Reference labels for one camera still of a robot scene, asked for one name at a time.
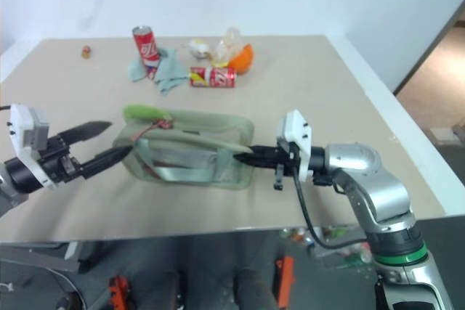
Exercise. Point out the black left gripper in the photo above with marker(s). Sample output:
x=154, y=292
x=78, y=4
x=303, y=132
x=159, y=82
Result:
x=58, y=159

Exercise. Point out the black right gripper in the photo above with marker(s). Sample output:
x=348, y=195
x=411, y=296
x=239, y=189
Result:
x=288, y=159

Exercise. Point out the green mesh zip pouch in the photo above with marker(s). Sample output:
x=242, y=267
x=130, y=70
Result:
x=189, y=178

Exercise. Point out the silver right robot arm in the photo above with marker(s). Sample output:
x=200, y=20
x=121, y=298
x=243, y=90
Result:
x=381, y=190

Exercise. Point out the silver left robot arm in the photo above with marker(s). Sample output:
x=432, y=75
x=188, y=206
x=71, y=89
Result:
x=14, y=176

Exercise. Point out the red soda can lying down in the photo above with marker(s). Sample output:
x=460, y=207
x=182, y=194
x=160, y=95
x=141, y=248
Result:
x=214, y=77

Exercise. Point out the crumpled green cloth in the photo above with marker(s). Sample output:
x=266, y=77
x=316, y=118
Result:
x=169, y=74

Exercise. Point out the upright red soda can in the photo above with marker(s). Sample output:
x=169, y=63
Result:
x=146, y=48

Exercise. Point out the clear plastic bottle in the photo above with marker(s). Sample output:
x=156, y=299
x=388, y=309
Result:
x=226, y=48

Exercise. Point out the bin of colourful rubbish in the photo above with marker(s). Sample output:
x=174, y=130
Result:
x=341, y=248

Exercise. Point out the crumpled white wrapper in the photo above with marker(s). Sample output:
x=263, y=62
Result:
x=198, y=48

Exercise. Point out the orange clamp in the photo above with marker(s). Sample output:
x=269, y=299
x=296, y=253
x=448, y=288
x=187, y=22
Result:
x=118, y=293
x=286, y=281

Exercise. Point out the cardboard box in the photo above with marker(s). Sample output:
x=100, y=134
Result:
x=445, y=134

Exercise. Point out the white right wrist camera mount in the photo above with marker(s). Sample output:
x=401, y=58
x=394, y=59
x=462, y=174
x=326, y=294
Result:
x=298, y=132

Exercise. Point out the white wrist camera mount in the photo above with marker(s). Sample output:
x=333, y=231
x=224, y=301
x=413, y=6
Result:
x=26, y=121
x=298, y=132

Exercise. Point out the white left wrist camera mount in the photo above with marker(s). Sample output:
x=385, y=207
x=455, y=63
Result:
x=26, y=121

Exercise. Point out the grey metal frame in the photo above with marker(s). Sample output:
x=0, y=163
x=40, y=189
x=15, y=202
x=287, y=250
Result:
x=40, y=257

